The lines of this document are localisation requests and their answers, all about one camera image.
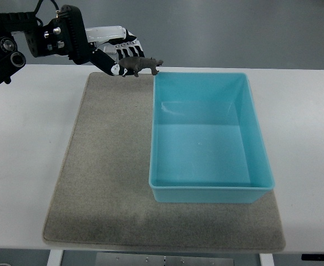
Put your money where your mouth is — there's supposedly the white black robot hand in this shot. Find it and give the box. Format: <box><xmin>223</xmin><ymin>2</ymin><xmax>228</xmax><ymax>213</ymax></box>
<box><xmin>85</xmin><ymin>25</ymin><xmax>144</xmax><ymax>76</ymax></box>

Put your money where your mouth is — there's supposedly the brown toy hippo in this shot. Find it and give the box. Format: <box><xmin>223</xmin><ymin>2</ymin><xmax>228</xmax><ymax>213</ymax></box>
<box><xmin>119</xmin><ymin>57</ymin><xmax>164</xmax><ymax>77</ymax></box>

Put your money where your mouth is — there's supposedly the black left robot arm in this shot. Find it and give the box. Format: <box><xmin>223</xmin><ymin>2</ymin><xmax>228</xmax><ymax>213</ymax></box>
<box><xmin>0</xmin><ymin>1</ymin><xmax>91</xmax><ymax>84</ymax></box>

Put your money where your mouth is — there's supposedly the blue plastic box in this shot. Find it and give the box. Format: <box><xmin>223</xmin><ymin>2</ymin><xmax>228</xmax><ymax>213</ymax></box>
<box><xmin>149</xmin><ymin>72</ymin><xmax>275</xmax><ymax>203</ymax></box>

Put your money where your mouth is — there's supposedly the grey felt mat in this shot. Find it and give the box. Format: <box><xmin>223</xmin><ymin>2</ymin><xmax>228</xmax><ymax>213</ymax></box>
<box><xmin>42</xmin><ymin>73</ymin><xmax>286</xmax><ymax>253</ymax></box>

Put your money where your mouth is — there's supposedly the metal plate under table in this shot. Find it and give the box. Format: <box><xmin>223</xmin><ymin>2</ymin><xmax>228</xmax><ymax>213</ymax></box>
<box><xmin>95</xmin><ymin>252</ymin><xmax>235</xmax><ymax>266</ymax></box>

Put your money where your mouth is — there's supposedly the white table leg left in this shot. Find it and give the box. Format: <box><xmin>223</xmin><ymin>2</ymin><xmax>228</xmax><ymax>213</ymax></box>
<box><xmin>47</xmin><ymin>249</ymin><xmax>64</xmax><ymax>266</ymax></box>

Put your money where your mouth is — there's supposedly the white table leg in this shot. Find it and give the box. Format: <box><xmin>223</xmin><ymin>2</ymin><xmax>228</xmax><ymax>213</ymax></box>
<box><xmin>47</xmin><ymin>249</ymin><xmax>64</xmax><ymax>266</ymax></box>
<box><xmin>259</xmin><ymin>253</ymin><xmax>275</xmax><ymax>266</ymax></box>

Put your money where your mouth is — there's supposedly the white table leg right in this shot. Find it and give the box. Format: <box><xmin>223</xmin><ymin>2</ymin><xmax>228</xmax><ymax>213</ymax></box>
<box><xmin>259</xmin><ymin>253</ymin><xmax>275</xmax><ymax>266</ymax></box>

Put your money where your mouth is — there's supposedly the black table control panel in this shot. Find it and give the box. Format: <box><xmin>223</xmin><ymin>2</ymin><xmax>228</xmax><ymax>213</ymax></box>
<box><xmin>301</xmin><ymin>254</ymin><xmax>324</xmax><ymax>262</ymax></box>

